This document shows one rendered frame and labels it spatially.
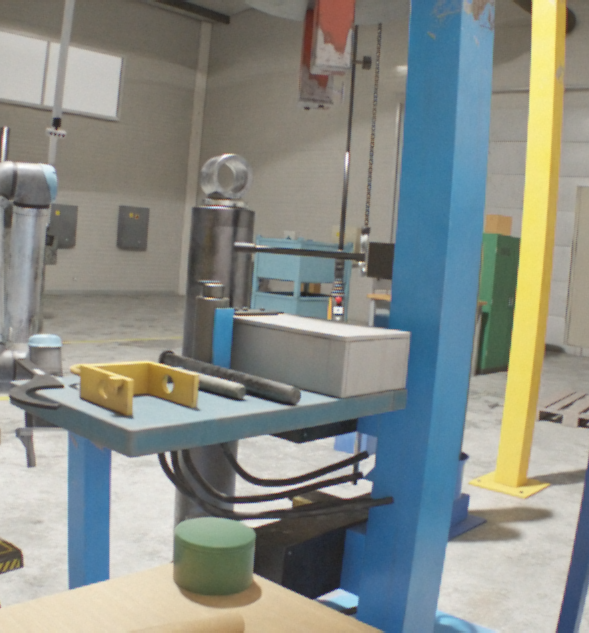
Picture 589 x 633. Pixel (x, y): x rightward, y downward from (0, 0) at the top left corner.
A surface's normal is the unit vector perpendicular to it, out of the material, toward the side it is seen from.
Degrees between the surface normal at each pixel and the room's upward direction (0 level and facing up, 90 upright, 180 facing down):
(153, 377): 90
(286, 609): 0
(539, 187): 90
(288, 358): 90
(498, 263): 90
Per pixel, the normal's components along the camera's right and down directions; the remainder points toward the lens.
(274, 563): -0.68, 0.02
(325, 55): 0.07, 0.11
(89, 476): 0.73, 0.13
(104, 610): 0.07, -0.99
